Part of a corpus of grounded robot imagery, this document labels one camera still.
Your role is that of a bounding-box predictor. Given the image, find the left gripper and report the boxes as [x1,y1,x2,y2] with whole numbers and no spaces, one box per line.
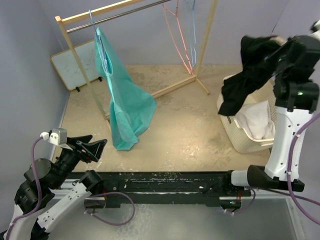
[51,133,107,188]

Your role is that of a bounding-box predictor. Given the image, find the black t shirt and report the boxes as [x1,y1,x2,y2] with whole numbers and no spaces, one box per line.
[218,34,288,117]

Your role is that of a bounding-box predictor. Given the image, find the teal t shirt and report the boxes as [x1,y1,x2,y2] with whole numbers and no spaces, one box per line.
[94,27,157,151]

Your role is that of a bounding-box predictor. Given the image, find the white t shirt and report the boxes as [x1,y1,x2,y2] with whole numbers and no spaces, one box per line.
[235,100,276,140]

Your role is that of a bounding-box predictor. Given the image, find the blue hanger of teal shirt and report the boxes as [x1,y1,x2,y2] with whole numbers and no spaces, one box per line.
[88,9,112,74]

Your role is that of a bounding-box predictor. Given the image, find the blue hanger of white shirt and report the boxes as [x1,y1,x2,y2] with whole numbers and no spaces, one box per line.
[183,0,197,67]

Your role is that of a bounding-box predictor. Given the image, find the pink hanger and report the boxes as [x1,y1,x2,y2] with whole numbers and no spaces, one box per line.
[162,0,193,75]

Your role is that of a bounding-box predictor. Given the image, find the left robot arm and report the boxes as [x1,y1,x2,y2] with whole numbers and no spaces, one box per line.
[0,135,108,240]

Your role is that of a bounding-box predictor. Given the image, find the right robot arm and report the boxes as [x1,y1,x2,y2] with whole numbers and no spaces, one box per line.
[222,33,320,196]

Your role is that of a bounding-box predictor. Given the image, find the small whiteboard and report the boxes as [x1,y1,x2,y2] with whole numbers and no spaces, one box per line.
[50,40,102,92]

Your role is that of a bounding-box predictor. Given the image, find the cream laundry basket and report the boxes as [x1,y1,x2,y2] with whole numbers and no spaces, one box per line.
[220,78,277,154]

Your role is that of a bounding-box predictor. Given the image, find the wooden clothes rack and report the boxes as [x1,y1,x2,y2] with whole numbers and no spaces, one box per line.
[55,0,218,121]

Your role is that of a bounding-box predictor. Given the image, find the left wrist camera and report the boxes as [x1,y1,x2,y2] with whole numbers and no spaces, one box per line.
[40,128,68,146]

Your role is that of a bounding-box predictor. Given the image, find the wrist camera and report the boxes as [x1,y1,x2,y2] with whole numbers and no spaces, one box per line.
[310,20,320,33]
[40,128,68,146]

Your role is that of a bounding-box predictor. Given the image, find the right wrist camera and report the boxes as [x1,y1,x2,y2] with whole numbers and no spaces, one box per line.
[310,20,320,33]

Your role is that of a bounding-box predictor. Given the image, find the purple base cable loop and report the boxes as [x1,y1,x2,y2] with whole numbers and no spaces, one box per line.
[83,191,136,226]

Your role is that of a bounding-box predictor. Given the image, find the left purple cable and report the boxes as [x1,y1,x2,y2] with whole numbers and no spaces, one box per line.
[3,136,46,240]

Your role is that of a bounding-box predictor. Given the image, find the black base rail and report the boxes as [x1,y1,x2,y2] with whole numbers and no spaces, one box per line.
[64,171,253,208]

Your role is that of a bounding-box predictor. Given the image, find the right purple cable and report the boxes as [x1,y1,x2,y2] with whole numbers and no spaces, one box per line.
[262,109,320,222]

